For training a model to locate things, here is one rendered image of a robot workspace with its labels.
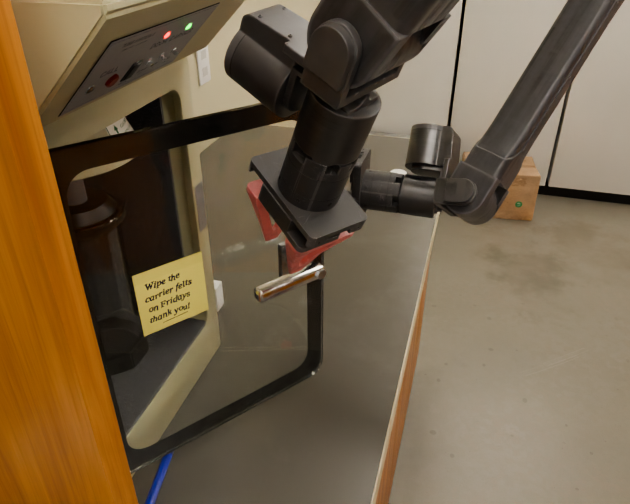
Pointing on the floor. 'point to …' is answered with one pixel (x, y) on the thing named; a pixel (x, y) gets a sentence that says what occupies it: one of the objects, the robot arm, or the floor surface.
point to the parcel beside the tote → (520, 193)
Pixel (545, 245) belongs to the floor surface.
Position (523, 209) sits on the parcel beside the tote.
